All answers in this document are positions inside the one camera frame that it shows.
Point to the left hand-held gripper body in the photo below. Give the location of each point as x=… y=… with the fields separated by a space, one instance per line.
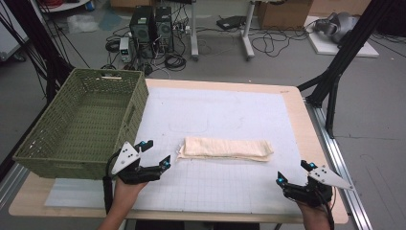
x=129 y=159

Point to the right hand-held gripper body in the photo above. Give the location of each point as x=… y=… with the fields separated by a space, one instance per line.
x=311 y=191

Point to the green woven plastic basket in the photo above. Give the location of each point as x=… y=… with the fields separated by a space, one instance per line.
x=86 y=124

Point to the cream towel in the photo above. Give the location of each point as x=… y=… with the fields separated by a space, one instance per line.
x=223 y=148

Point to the person's right hand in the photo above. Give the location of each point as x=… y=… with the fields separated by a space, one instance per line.
x=314 y=209

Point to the person's left hand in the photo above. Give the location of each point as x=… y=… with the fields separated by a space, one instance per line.
x=127 y=193

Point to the white grid mat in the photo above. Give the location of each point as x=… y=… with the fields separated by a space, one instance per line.
x=223 y=185

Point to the white power supply unit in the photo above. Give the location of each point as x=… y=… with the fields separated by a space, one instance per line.
x=125 y=49

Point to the large black computer tower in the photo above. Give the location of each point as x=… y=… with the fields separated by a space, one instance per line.
x=142 y=30

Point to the black metal stand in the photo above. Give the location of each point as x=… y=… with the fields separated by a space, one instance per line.
x=343 y=54

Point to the white floor board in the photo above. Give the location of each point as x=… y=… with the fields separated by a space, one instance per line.
x=322 y=48

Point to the slim black computer tower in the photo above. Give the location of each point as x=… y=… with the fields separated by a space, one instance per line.
x=164 y=28

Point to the white power strip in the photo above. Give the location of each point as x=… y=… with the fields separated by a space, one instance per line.
x=181 y=28

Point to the clear plastic bag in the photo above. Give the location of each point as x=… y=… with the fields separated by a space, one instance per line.
x=82 y=24

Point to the grey robot head shell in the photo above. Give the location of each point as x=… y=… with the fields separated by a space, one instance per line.
x=338 y=27

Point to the flat black device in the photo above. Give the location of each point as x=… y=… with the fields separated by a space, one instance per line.
x=230 y=22

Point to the brown cardboard box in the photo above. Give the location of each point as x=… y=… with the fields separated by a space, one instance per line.
x=284 y=14

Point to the aluminium rail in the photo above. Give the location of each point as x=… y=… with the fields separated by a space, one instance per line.
x=338 y=159

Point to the white desk frame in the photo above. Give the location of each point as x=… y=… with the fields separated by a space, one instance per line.
x=247 y=38

